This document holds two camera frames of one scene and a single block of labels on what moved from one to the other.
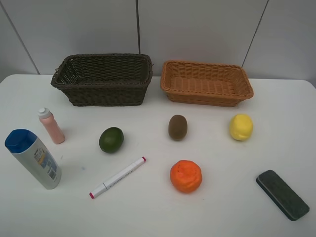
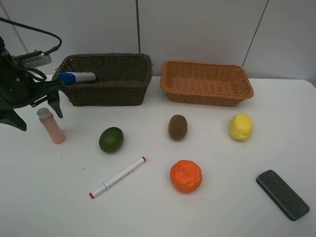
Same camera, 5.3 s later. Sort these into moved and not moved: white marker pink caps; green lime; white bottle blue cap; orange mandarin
Moved: white bottle blue cap
Not moved: orange mandarin; white marker pink caps; green lime
